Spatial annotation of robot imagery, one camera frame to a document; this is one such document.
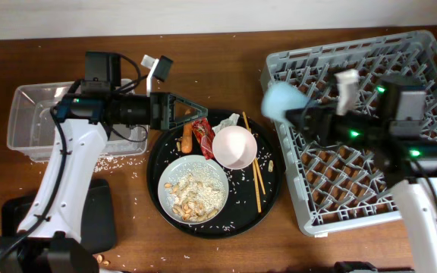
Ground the white tissue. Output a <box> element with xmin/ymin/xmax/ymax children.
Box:
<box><xmin>212</xmin><ymin>113</ymin><xmax>240</xmax><ymax>134</ymax></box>

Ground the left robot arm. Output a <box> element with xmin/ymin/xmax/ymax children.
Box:
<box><xmin>0</xmin><ymin>52</ymin><xmax>208</xmax><ymax>272</ymax></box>

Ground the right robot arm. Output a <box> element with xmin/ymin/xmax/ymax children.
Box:
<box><xmin>285</xmin><ymin>74</ymin><xmax>437</xmax><ymax>272</ymax></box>

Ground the grey dishwasher rack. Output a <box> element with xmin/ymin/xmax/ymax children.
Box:
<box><xmin>260</xmin><ymin>30</ymin><xmax>437</xmax><ymax>237</ymax></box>

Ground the red snack wrapper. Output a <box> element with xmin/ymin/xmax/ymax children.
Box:
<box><xmin>192</xmin><ymin>118</ymin><xmax>215</xmax><ymax>159</ymax></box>

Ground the peanut on tray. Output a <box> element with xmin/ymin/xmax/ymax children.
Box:
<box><xmin>268</xmin><ymin>160</ymin><xmax>274</xmax><ymax>172</ymax></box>

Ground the light blue cup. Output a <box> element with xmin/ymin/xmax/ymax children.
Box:
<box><xmin>261</xmin><ymin>82</ymin><xmax>310</xmax><ymax>127</ymax></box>

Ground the black rectangular tray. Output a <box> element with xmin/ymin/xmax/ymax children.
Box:
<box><xmin>2</xmin><ymin>179</ymin><xmax>117</xmax><ymax>254</ymax></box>

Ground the clear plastic bin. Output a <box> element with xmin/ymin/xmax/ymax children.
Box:
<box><xmin>7</xmin><ymin>82</ymin><xmax>147</xmax><ymax>162</ymax></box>

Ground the grey plate with scraps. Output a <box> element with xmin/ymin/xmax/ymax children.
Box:
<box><xmin>157</xmin><ymin>155</ymin><xmax>229</xmax><ymax>225</ymax></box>

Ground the orange carrot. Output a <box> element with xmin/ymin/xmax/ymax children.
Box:
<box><xmin>181</xmin><ymin>122</ymin><xmax>193</xmax><ymax>154</ymax></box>

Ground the pink bowl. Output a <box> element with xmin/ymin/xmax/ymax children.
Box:
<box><xmin>212</xmin><ymin>126</ymin><xmax>257</xmax><ymax>170</ymax></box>

